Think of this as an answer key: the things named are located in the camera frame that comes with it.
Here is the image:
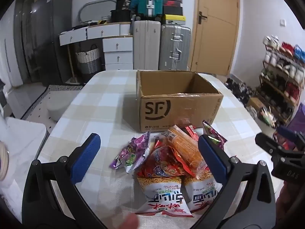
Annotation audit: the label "brown cardboard box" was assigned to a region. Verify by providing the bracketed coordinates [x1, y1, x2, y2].
[136, 70, 224, 133]

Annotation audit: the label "yellow and black shoebox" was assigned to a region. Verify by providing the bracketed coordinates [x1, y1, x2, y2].
[164, 14, 186, 25]

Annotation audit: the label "pile of shoes on floor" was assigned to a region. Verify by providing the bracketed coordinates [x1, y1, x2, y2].
[224, 77, 258, 105]

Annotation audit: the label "wooden shoe rack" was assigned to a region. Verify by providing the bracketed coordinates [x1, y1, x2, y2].
[258, 35, 305, 124]

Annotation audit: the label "white desk with drawers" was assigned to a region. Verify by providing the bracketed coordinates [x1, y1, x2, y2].
[59, 22, 134, 71]

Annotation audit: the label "striped rug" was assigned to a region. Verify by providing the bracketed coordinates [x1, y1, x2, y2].
[21, 84, 84, 121]

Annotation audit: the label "checked tablecloth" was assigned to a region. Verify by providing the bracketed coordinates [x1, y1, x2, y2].
[22, 70, 284, 229]

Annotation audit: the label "purple bag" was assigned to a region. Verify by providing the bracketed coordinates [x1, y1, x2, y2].
[287, 105, 305, 136]

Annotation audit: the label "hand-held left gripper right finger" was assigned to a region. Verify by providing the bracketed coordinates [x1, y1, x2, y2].
[191, 135, 277, 229]

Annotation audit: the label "purple snack packet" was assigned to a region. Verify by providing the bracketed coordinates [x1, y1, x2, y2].
[109, 131, 151, 174]
[202, 120, 228, 151]

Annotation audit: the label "person's left hand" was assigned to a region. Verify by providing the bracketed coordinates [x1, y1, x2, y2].
[114, 213, 141, 229]

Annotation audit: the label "black bin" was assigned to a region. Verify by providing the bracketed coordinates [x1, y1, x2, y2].
[110, 9, 132, 22]

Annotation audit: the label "grey round stool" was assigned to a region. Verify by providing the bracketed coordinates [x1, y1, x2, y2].
[47, 98, 72, 122]

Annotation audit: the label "small cardboard box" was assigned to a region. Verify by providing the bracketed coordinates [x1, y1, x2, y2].
[246, 97, 265, 114]

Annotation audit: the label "wooden door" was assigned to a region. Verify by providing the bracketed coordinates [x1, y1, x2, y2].
[191, 0, 240, 77]

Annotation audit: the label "woven laundry basket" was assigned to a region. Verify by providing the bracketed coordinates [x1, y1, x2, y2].
[76, 44, 102, 75]

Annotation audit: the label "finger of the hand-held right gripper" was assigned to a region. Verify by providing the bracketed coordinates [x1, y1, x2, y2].
[276, 126, 305, 150]
[255, 133, 284, 157]

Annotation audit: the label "white noodle snack packet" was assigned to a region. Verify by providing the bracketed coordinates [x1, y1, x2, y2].
[135, 175, 193, 217]
[183, 174, 223, 214]

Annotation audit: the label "small red snack packet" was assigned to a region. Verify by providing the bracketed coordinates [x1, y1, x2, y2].
[181, 125, 199, 141]

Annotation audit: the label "beige round object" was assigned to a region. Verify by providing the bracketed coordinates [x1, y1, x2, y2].
[0, 140, 10, 182]

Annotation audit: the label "beige suitcase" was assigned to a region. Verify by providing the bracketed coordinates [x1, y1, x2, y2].
[132, 17, 162, 70]

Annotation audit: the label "rows of shoes on rack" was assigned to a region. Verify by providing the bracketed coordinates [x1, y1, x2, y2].
[262, 35, 305, 122]

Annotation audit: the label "red noodle snack packet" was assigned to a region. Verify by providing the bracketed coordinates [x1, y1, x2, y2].
[137, 145, 196, 179]

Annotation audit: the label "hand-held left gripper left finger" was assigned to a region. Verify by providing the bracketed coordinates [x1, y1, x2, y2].
[22, 133, 105, 229]

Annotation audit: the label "silver suitcase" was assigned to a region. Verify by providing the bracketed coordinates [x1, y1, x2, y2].
[159, 24, 192, 71]

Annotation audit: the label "grey refrigerator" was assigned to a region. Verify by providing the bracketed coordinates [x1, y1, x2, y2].
[31, 0, 73, 86]

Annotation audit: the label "orange snack packet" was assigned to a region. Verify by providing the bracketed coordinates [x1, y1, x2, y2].
[164, 125, 210, 176]

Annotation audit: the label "dark grey wardrobe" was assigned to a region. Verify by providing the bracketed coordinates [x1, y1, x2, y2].
[13, 0, 34, 84]

